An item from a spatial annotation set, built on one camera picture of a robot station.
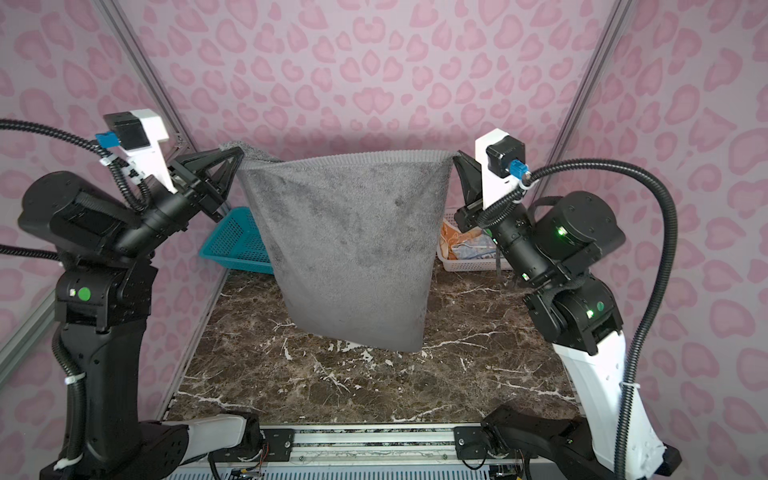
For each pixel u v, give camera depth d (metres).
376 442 0.75
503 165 0.30
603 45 0.73
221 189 0.43
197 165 0.39
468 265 1.07
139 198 0.36
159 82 0.80
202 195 0.38
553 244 0.29
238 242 1.16
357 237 0.48
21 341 0.51
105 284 0.34
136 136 0.33
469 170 0.39
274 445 0.74
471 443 0.73
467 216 0.37
